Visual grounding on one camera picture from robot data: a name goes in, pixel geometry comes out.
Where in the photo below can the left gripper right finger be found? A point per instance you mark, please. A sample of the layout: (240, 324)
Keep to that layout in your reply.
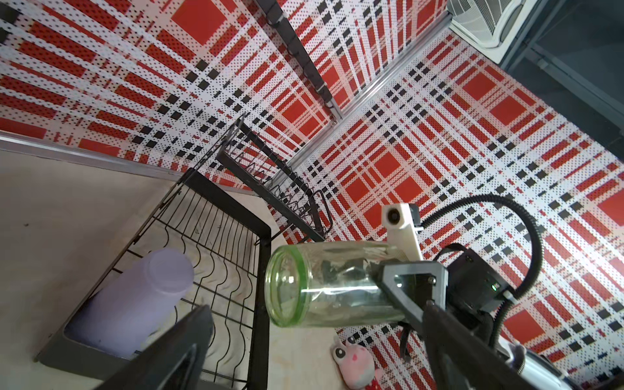
(458, 360)

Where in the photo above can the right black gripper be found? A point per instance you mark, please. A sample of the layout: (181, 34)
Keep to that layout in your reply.
(469, 288)

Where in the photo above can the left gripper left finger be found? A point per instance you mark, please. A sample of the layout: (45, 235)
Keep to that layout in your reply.
(174, 361)

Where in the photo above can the lilac plastic cup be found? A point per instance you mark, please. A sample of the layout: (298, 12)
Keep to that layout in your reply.
(122, 315)

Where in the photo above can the tall green glass cup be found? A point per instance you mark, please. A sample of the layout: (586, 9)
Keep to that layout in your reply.
(329, 285)

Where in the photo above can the black wire dish rack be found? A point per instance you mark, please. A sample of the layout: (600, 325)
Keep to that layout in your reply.
(229, 246)

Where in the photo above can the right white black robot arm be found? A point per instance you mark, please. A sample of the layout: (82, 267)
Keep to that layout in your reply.
(535, 369)

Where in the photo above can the pink frog plush toy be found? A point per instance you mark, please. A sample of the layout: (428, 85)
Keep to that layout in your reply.
(356, 365)

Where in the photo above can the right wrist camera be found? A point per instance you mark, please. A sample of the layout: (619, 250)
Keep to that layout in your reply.
(403, 224)

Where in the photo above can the black wall hook rail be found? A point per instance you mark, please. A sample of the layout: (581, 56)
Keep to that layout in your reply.
(278, 21)

